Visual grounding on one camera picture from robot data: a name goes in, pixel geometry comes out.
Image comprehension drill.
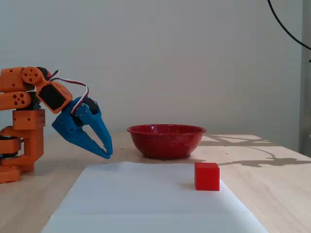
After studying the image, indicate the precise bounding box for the gripper servo cable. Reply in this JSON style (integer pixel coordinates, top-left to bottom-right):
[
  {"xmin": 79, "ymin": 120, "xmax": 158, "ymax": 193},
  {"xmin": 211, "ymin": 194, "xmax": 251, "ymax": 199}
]
[{"xmin": 47, "ymin": 70, "xmax": 90, "ymax": 115}]

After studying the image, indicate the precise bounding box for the red speckled bowl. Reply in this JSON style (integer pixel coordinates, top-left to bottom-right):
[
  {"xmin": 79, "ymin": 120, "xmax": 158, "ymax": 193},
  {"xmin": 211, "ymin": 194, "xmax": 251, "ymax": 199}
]
[{"xmin": 126, "ymin": 124, "xmax": 207, "ymax": 160}]

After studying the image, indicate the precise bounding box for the red cube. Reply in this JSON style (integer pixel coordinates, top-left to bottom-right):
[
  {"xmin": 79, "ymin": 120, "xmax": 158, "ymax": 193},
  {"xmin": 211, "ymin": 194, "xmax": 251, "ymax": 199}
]
[{"xmin": 194, "ymin": 162, "xmax": 221, "ymax": 192}]

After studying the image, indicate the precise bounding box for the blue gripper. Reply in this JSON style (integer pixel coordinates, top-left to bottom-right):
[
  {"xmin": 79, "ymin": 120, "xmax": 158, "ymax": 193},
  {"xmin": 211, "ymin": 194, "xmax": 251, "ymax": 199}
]
[{"xmin": 52, "ymin": 96, "xmax": 114, "ymax": 160}]

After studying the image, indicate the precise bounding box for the black hanging cable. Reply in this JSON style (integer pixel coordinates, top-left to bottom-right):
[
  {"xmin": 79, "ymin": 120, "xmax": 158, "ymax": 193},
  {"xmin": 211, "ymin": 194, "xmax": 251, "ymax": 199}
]
[{"xmin": 267, "ymin": 0, "xmax": 311, "ymax": 51}]

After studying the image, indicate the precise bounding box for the white paper sheet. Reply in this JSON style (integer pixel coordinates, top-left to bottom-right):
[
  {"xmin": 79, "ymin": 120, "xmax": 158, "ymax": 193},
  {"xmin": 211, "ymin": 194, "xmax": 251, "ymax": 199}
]
[{"xmin": 40, "ymin": 161, "xmax": 269, "ymax": 233}]

